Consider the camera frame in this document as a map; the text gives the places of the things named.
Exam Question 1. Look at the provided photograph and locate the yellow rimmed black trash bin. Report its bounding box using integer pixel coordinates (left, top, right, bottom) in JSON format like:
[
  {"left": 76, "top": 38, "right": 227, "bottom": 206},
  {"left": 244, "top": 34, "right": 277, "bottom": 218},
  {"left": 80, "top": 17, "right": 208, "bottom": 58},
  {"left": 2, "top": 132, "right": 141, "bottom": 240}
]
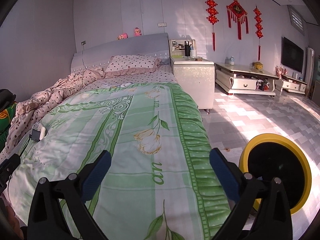
[{"left": 239, "top": 133, "right": 312, "bottom": 215}]

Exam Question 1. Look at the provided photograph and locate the pink polka dot duvet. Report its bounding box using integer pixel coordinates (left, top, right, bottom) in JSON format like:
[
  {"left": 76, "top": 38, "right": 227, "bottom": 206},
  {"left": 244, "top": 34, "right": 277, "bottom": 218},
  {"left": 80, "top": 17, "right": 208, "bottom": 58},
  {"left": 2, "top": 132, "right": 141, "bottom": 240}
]
[{"left": 1, "top": 67, "right": 105, "bottom": 161}]

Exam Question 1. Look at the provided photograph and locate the white power adapter box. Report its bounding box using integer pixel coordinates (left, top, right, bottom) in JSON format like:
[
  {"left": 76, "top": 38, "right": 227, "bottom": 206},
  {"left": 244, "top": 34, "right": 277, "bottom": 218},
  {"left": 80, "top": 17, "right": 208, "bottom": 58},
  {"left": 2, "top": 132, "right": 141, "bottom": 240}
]
[{"left": 30, "top": 122, "right": 47, "bottom": 142}]

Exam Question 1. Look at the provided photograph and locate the polka dot pillow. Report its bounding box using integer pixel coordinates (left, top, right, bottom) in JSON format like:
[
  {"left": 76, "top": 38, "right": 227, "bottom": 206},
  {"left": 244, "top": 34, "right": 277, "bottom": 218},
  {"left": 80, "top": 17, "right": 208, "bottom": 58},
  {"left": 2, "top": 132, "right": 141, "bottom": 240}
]
[{"left": 105, "top": 55, "right": 161, "bottom": 78}]

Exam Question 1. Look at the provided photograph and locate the small white side cabinet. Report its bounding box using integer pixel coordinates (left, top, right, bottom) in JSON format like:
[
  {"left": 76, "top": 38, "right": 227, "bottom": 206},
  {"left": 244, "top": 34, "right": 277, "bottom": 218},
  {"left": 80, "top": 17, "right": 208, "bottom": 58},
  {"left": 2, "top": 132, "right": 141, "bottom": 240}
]
[{"left": 274, "top": 75, "right": 307, "bottom": 95}]

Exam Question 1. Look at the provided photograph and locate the white tv stand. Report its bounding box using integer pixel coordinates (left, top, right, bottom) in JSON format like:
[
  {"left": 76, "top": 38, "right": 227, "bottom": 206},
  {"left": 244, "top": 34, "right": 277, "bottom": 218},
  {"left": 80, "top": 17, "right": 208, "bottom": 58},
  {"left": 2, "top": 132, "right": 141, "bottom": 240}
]
[{"left": 215, "top": 62, "right": 279, "bottom": 97}]

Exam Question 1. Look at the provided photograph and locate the pink plush toy left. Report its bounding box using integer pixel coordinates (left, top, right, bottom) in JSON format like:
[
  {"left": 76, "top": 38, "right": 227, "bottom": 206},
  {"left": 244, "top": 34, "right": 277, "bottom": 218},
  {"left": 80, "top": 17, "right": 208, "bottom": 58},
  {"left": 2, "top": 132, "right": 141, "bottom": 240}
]
[{"left": 117, "top": 33, "right": 129, "bottom": 40}]

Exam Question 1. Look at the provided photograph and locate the pink plush toy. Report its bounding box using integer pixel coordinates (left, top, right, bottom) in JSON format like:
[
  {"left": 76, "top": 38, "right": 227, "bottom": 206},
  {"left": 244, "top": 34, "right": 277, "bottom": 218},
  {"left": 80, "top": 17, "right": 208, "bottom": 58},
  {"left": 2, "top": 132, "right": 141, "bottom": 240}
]
[
  {"left": 117, "top": 33, "right": 129, "bottom": 40},
  {"left": 134, "top": 28, "right": 142, "bottom": 37}
]

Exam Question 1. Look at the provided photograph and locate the yellow toy on stand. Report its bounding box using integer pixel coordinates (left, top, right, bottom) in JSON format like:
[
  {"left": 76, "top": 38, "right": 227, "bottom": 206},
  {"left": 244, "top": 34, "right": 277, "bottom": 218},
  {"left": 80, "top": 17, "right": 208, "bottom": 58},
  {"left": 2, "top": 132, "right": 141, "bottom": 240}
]
[{"left": 253, "top": 61, "right": 263, "bottom": 70}]

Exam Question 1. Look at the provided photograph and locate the pink plush toy right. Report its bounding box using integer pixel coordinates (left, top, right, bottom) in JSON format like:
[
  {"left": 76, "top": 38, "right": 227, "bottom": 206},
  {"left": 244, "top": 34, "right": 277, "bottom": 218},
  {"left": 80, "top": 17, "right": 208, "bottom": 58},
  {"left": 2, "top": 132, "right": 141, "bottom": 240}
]
[{"left": 134, "top": 28, "right": 142, "bottom": 37}]

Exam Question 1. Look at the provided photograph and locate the white bedside cabinet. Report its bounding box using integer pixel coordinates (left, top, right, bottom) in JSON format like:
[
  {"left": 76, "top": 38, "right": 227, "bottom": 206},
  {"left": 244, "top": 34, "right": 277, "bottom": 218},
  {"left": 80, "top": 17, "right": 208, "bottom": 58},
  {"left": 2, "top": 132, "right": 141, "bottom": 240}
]
[{"left": 170, "top": 56, "right": 215, "bottom": 113}]

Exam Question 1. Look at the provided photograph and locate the plastic bottle on stand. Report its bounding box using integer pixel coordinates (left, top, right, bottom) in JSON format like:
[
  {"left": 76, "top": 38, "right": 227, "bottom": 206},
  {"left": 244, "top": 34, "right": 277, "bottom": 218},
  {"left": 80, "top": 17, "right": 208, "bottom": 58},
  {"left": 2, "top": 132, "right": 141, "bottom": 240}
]
[{"left": 229, "top": 56, "right": 234, "bottom": 66}]

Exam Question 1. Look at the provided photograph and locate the polka dot bed sheet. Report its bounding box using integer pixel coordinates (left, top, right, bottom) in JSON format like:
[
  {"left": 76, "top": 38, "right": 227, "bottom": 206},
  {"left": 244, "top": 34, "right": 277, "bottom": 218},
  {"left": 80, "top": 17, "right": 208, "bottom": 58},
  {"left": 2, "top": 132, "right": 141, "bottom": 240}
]
[{"left": 81, "top": 65, "right": 177, "bottom": 92}]

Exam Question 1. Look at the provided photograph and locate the grey bed headboard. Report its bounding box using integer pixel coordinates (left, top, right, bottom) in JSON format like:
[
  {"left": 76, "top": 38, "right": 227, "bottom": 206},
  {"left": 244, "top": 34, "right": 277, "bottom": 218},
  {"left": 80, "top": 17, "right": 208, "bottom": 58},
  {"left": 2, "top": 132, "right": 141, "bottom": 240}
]
[{"left": 71, "top": 33, "right": 170, "bottom": 72}]

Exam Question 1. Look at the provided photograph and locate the white floor air conditioner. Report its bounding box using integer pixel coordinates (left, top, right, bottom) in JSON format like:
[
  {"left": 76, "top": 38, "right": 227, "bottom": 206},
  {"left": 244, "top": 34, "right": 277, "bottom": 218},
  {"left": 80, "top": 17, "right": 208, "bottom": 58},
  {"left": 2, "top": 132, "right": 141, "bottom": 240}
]
[{"left": 304, "top": 47, "right": 315, "bottom": 96}]

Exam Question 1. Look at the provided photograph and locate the black thermos bottle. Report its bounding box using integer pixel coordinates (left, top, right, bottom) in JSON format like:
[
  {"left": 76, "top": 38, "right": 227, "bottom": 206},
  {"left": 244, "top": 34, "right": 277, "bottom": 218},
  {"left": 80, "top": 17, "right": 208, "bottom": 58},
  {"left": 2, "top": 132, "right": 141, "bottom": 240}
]
[{"left": 184, "top": 40, "right": 190, "bottom": 57}]

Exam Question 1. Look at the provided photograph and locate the bedside organizer shelf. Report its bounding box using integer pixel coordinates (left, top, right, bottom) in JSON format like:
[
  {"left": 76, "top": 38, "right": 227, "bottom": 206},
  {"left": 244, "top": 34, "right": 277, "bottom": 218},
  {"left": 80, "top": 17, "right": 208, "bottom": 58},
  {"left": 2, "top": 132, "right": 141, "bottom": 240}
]
[{"left": 169, "top": 39, "right": 197, "bottom": 57}]

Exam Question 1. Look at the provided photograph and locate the red knot centre ornament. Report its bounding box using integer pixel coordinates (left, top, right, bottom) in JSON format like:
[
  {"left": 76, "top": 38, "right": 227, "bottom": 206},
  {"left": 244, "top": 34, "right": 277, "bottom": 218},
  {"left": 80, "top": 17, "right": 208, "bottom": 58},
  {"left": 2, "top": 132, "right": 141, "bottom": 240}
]
[{"left": 226, "top": 0, "right": 249, "bottom": 40}]

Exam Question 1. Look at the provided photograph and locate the black wall television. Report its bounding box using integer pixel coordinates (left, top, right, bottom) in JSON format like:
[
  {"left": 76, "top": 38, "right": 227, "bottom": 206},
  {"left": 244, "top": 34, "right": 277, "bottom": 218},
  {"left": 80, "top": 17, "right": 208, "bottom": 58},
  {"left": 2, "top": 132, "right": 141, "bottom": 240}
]
[{"left": 280, "top": 37, "right": 304, "bottom": 73}]

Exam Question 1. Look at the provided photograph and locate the red knot string right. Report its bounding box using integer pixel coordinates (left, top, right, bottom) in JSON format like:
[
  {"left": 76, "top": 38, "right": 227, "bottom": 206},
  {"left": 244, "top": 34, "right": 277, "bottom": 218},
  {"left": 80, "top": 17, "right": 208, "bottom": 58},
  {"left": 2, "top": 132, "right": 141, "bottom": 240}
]
[{"left": 253, "top": 5, "right": 265, "bottom": 62}]

